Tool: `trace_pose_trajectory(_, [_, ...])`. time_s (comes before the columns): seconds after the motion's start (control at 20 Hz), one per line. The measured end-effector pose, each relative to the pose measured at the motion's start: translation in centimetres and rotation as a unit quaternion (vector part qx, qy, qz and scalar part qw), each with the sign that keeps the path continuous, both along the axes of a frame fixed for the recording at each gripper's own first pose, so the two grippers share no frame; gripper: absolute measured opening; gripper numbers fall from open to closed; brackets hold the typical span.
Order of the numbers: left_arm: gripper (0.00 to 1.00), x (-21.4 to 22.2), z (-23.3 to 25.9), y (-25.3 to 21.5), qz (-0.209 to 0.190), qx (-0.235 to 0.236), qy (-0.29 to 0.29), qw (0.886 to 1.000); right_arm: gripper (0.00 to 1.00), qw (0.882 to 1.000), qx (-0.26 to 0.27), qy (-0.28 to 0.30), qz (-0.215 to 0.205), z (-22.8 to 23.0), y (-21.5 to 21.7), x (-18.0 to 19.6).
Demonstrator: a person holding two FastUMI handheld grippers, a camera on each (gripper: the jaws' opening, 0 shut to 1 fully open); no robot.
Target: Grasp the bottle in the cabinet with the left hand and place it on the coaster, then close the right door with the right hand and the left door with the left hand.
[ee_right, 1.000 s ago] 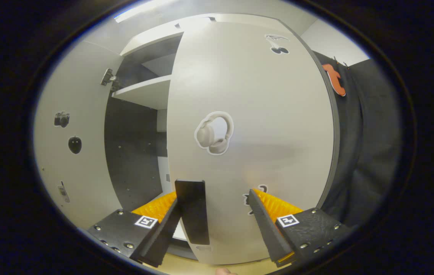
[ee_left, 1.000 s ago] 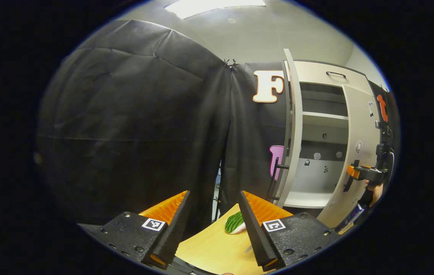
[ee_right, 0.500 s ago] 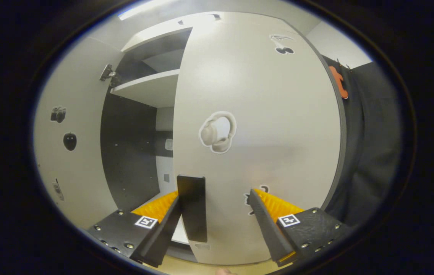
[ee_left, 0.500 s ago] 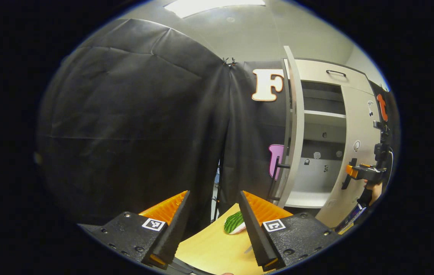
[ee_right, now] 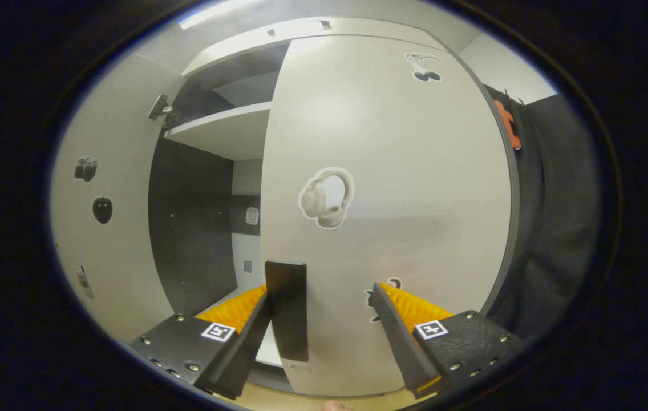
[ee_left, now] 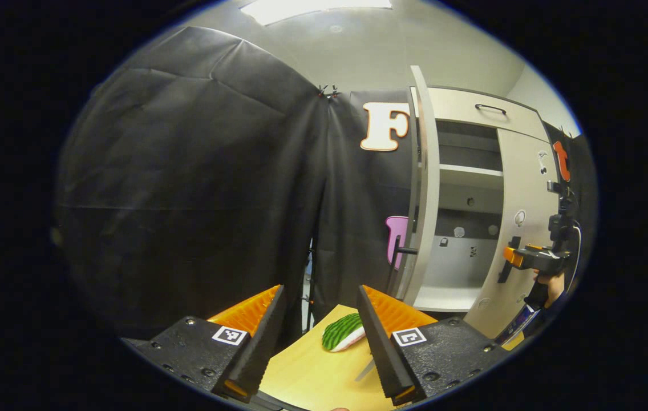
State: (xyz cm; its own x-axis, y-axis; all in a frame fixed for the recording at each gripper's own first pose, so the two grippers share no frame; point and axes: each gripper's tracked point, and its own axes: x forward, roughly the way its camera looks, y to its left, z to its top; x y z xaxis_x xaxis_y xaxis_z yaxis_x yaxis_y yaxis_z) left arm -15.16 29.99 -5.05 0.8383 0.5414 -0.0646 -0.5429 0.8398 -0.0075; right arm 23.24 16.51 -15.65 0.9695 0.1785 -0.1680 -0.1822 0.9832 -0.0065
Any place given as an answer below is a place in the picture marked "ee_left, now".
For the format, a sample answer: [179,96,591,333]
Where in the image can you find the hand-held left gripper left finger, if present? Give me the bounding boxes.
[121,284,286,404]

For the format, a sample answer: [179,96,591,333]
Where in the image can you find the black door handle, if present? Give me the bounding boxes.
[497,236,522,285]
[388,234,419,281]

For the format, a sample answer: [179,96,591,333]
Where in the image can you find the blue small box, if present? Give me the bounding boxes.
[497,304,540,345]

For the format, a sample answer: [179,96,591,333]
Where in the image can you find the green striped watermelon slice toy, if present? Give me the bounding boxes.
[322,312,366,353]

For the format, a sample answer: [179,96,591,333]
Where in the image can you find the white door with cherry sticker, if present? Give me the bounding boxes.
[464,128,565,341]

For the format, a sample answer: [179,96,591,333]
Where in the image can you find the white drawer front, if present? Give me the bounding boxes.
[426,87,550,143]

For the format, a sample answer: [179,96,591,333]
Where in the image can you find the white cabinet shelf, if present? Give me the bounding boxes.
[439,164,505,191]

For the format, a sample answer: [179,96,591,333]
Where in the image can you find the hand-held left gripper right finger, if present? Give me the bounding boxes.
[357,284,511,407]

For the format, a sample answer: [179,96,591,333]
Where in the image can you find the white grey cabinet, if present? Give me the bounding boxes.
[410,86,565,343]

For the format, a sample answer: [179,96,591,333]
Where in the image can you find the ceiling light panel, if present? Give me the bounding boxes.
[240,0,393,27]

